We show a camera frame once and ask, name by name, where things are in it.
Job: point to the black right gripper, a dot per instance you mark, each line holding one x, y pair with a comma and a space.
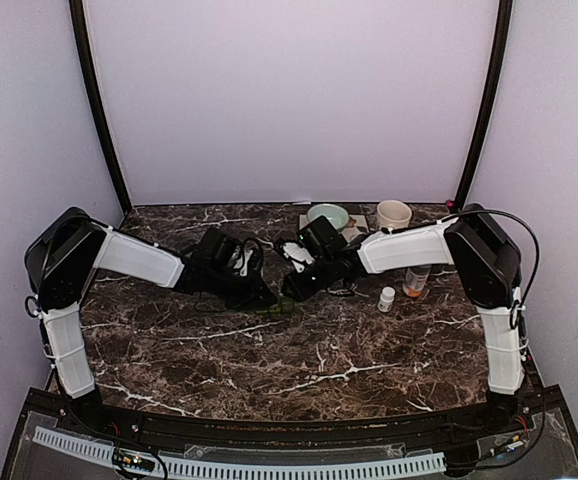
301, 291

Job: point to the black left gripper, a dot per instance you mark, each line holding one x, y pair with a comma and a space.
250, 299

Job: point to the green pill organizer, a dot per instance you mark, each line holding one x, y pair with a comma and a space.
283, 306

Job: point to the small white pill bottle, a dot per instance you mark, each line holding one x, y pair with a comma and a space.
386, 299

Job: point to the orange grey-capped pill bottle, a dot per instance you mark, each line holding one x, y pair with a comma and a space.
415, 279

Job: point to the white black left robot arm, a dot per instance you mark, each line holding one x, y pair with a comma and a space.
63, 260

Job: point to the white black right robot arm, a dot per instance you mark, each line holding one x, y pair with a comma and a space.
484, 259

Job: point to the plain teal ceramic bowl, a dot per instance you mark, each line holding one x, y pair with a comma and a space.
335, 214

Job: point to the floral square ceramic plate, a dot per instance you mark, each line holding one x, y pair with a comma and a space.
357, 225

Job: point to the cream floral ceramic mug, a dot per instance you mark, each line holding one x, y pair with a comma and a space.
393, 215

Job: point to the left circuit board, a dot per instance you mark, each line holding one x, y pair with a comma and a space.
125, 459

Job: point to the circuit board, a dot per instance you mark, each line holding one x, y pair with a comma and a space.
125, 459
509, 445

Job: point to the right circuit board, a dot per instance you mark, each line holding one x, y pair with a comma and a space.
509, 445

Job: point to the white slotted cable duct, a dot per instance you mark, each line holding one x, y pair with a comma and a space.
203, 462

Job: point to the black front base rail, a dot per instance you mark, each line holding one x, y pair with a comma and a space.
463, 435

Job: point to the black right corner post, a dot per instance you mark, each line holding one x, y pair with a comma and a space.
492, 79

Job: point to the black corner post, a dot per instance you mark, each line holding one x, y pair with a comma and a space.
492, 79
97, 109

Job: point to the black left corner post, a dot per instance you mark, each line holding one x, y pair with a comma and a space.
97, 109

